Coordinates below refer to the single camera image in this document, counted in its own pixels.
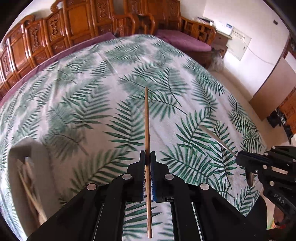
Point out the grey metal tray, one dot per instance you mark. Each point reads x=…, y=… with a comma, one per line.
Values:
x=44, y=180

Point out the dark wooden chopstick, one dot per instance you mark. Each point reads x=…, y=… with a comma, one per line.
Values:
x=147, y=164

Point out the fern pattern tablecloth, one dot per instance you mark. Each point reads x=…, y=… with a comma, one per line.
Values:
x=87, y=109

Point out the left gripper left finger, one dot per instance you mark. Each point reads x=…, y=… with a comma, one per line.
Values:
x=96, y=212

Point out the carved wooden armchair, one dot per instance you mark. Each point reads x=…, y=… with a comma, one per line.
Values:
x=166, y=15

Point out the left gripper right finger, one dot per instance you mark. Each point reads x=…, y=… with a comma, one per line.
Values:
x=201, y=213

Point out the carved wooden bench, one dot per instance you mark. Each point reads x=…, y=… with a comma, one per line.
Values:
x=31, y=42

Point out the white wall panel box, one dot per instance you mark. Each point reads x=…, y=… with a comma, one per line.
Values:
x=238, y=43

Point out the wooden side cabinet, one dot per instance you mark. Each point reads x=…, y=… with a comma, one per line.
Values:
x=220, y=43

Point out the cream plastic rice paddle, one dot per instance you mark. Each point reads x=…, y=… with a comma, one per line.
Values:
x=29, y=173

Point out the person's right hand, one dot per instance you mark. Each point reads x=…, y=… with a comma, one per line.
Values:
x=278, y=216

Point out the light bamboo chopstick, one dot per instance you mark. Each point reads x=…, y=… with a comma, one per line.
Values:
x=38, y=215

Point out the purple seat cushion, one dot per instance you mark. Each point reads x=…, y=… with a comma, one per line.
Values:
x=182, y=41

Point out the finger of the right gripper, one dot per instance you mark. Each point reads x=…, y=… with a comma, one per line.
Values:
x=253, y=162
x=249, y=178

